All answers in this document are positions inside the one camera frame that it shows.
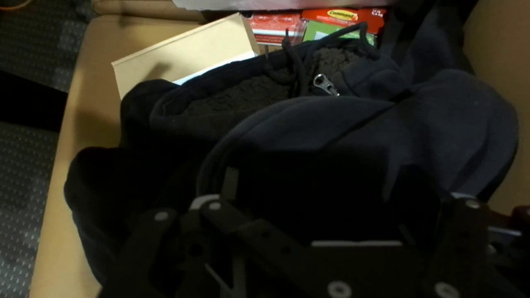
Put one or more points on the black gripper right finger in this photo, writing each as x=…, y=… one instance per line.
x=473, y=249

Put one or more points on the tan leather sofa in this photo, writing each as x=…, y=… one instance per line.
x=83, y=167

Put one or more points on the black hooded cloth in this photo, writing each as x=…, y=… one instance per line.
x=308, y=139

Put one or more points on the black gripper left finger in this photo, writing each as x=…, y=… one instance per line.
x=232, y=254

